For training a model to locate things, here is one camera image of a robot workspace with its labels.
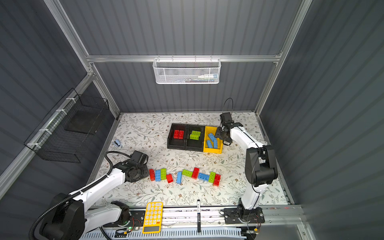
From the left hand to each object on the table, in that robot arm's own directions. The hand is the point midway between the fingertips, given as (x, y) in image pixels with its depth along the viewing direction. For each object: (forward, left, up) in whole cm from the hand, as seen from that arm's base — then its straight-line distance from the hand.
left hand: (146, 173), depth 86 cm
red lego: (-1, -4, -2) cm, 4 cm away
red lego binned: (+29, -15, -1) cm, 32 cm away
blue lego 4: (+20, -42, 0) cm, 47 cm away
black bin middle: (+18, -29, +2) cm, 34 cm away
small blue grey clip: (+23, +25, -2) cm, 34 cm away
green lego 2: (+1, -24, -3) cm, 24 cm away
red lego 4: (+29, -19, -1) cm, 34 cm away
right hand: (+22, -46, +7) cm, 52 cm away
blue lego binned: (+27, -40, 0) cm, 49 cm away
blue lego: (-1, -7, -2) cm, 7 cm away
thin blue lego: (-2, -19, -2) cm, 19 cm away
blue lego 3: (+19, -39, 0) cm, 43 cm away
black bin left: (+20, -16, 0) cm, 26 cm away
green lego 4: (+30, -30, 0) cm, 42 cm away
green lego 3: (-1, -38, -2) cm, 38 cm away
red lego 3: (-3, -41, -2) cm, 41 cm away
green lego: (+1, -10, -1) cm, 10 cm away
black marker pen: (-21, -30, -3) cm, 37 cm away
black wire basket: (+16, +35, +27) cm, 46 cm away
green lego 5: (+26, -28, 0) cm, 38 cm away
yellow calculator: (-24, -8, -1) cm, 25 cm away
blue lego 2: (-1, -34, -2) cm, 34 cm away
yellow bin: (+33, -42, 0) cm, 53 cm away
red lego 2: (+2, -29, -4) cm, 29 cm away
